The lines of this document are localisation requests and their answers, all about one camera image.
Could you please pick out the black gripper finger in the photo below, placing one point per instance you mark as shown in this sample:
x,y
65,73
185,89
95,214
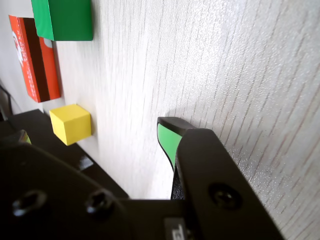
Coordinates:
x,y
50,200
215,175

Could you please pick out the yellow wooden cube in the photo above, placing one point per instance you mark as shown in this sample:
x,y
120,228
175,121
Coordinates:
x,y
72,125

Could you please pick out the red orange printed carton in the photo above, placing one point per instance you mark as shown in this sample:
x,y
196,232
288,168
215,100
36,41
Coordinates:
x,y
37,67

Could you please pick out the green wooden block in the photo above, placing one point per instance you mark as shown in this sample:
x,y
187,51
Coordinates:
x,y
70,20

